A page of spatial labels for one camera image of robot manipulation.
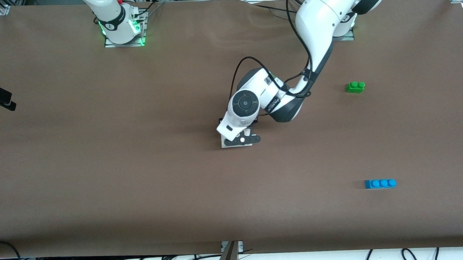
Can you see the blue three-stud toy block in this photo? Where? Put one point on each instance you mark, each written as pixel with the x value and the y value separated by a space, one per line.
pixel 381 184

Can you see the white studded base plate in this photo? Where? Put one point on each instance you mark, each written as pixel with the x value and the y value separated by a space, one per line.
pixel 223 144

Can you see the silver post bracket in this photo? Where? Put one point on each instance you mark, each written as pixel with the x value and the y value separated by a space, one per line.
pixel 240 246

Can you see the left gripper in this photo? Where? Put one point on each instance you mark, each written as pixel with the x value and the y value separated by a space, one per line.
pixel 220 120

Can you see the green two-stud toy block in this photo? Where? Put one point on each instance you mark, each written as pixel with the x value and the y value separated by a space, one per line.
pixel 354 88

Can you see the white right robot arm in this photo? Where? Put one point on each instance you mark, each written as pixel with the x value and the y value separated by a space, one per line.
pixel 110 17

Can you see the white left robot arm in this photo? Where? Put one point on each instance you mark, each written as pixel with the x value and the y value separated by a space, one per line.
pixel 320 14

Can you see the brown table cover sheet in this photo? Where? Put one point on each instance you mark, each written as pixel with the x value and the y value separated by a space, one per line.
pixel 98 153

